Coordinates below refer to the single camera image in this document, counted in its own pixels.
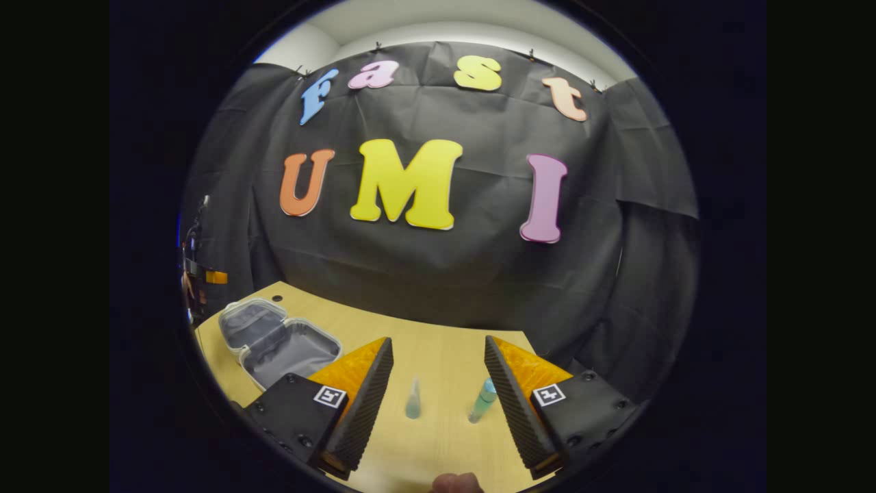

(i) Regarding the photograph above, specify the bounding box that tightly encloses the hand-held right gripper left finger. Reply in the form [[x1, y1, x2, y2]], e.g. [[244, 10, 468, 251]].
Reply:
[[240, 336, 395, 481]]

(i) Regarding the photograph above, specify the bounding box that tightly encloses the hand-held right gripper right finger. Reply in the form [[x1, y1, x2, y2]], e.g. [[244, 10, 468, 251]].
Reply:
[[484, 334, 641, 481]]

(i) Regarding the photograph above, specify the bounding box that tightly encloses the teal capped bottle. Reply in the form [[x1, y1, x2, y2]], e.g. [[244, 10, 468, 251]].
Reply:
[[467, 378, 498, 425]]

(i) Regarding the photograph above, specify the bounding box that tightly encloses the white suitcase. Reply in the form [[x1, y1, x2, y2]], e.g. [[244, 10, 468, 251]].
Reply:
[[218, 298, 343, 392]]

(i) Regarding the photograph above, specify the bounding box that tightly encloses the black backdrop cloth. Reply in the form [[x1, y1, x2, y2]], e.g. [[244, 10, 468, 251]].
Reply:
[[179, 41, 700, 405]]

